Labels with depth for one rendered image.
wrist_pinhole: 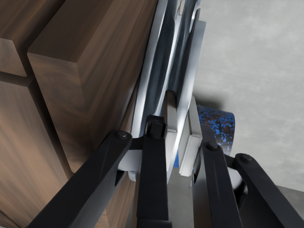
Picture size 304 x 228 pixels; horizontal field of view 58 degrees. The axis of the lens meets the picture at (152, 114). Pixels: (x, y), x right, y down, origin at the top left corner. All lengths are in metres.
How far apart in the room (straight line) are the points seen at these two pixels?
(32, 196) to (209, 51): 2.22
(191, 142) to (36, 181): 0.11
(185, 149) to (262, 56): 2.27
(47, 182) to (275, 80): 2.45
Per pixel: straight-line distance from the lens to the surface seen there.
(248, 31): 2.29
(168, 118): 0.17
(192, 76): 0.19
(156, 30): 0.22
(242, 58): 2.42
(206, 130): 0.19
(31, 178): 0.21
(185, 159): 0.17
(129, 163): 0.15
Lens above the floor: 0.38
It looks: 4 degrees down
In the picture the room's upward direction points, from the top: 103 degrees clockwise
